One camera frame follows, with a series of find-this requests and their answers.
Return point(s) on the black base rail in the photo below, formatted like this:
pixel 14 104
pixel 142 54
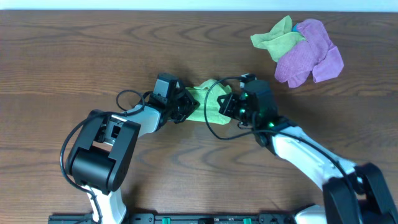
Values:
pixel 184 218

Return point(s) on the purple crumpled cloth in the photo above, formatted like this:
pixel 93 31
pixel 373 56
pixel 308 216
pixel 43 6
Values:
pixel 316 56

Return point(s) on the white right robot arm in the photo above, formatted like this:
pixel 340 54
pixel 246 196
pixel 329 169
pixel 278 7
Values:
pixel 351 193

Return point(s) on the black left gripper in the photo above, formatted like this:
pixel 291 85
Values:
pixel 185 104

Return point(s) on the olive green crumpled cloth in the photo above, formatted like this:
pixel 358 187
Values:
pixel 279 40

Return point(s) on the blue cloth under pile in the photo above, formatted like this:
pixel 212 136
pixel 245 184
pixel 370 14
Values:
pixel 295 29

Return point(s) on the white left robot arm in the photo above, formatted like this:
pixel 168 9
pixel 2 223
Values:
pixel 96 154

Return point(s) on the light green microfiber cloth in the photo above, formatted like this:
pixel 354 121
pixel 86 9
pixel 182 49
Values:
pixel 212 106

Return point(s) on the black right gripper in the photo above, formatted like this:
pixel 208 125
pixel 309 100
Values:
pixel 226 109

